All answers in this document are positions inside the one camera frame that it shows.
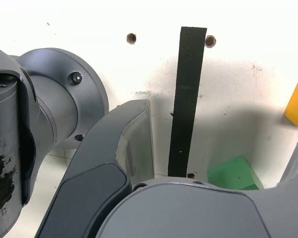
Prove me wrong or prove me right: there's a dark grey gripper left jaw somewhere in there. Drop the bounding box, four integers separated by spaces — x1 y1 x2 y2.
36 99 156 238

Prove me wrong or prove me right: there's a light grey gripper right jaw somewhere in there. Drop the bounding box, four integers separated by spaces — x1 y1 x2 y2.
95 137 298 238

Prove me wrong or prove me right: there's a green cube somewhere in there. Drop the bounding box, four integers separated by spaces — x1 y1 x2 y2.
207 155 265 191

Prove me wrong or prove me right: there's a black tape strip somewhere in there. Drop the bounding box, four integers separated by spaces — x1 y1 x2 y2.
168 26 208 179

